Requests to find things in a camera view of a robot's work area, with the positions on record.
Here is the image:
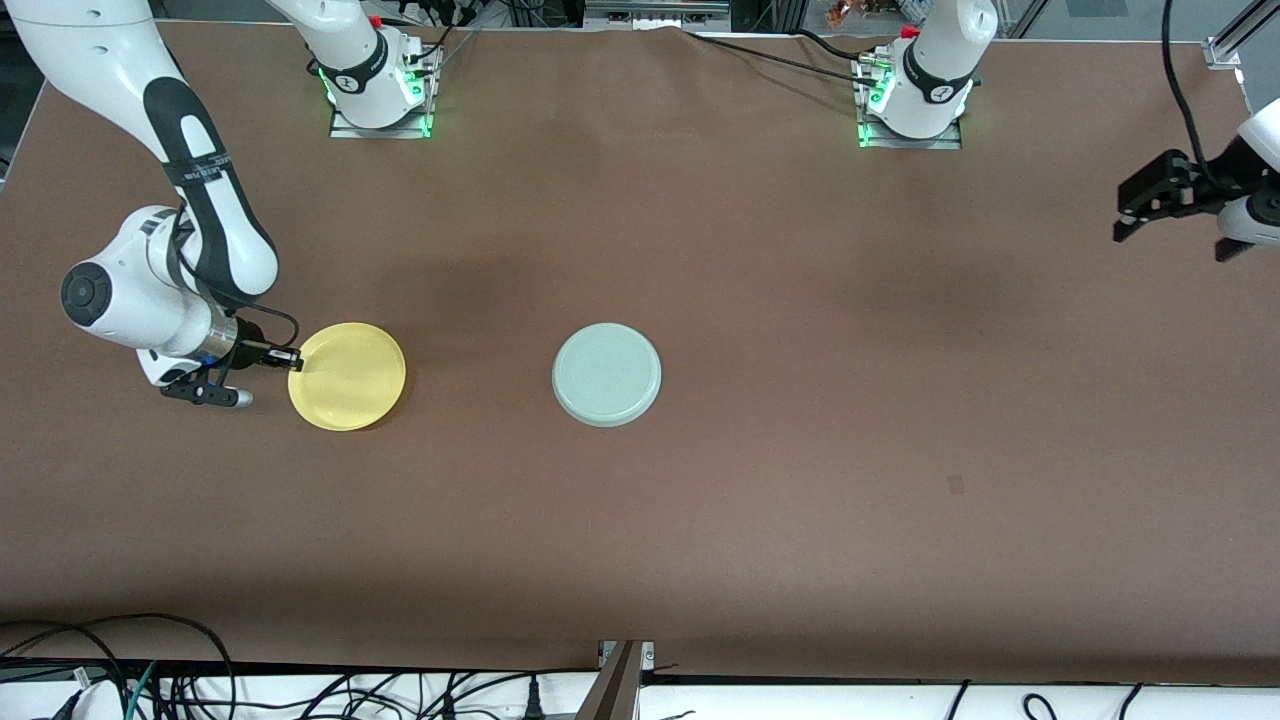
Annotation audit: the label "short black table cable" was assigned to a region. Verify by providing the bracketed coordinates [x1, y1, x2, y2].
[795, 28, 869, 61]

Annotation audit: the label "pale green plate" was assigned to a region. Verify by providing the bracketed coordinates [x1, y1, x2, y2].
[552, 322, 663, 429]

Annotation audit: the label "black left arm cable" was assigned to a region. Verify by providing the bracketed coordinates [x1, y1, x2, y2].
[1160, 0, 1233, 193]

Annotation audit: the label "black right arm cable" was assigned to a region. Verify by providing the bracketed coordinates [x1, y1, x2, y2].
[165, 200, 302, 351]

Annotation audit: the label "long black table cable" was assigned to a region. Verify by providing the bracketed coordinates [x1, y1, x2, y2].
[685, 30, 881, 86]

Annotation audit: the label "grey metal rack device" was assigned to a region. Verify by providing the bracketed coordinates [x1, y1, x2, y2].
[583, 0, 731, 31]

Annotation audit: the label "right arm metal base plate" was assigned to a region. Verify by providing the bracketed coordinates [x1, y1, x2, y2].
[330, 45, 434, 140]

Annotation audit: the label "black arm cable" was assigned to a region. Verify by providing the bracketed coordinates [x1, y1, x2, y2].
[1160, 0, 1233, 193]
[165, 200, 302, 351]

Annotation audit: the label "green cable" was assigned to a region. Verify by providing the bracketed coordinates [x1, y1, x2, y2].
[124, 660, 159, 720]

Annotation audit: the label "yellow plate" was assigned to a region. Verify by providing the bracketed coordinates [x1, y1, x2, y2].
[288, 322, 408, 432]

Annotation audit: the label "aluminium profile beam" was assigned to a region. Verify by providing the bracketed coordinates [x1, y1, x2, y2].
[575, 640, 646, 720]

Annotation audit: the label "large black cable arc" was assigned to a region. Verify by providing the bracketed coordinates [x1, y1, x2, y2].
[0, 612, 237, 720]

